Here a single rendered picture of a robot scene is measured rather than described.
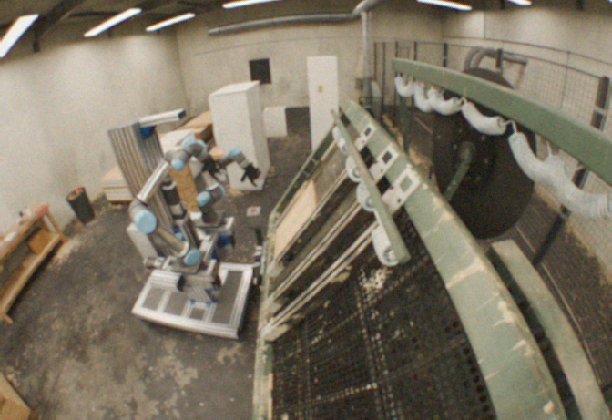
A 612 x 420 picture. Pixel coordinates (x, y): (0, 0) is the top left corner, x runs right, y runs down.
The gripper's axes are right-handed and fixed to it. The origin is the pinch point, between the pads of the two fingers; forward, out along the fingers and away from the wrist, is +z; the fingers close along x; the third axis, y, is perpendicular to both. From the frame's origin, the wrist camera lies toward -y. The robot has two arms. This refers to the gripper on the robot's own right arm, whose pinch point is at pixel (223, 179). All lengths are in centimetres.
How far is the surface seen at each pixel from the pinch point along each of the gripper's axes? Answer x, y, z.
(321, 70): 366, -45, 101
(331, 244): -36, 68, 23
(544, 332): -80, 144, 0
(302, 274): -47, 49, 34
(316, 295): -59, 64, 25
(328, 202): -9, 60, 28
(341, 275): -52, 77, 18
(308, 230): -18, 43, 39
